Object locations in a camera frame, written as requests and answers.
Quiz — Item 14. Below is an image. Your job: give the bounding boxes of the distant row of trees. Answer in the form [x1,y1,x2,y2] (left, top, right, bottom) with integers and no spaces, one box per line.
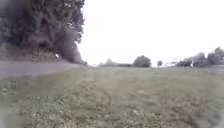
[174,46,224,69]

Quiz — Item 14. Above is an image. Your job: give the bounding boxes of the green grass field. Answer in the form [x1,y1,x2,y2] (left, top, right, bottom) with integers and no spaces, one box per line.
[0,64,224,128]

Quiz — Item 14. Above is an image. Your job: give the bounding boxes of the round dark tree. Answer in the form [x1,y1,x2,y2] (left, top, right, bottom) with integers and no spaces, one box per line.
[132,55,152,68]

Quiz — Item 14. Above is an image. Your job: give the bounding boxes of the large dark tree clump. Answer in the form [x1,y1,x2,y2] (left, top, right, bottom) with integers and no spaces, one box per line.
[0,0,88,66]

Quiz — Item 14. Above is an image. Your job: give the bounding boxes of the grey paved path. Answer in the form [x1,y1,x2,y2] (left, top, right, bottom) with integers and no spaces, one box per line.
[0,60,85,80]

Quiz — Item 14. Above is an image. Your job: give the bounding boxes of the low distant trees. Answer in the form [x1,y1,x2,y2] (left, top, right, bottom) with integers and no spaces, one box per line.
[97,58,133,68]

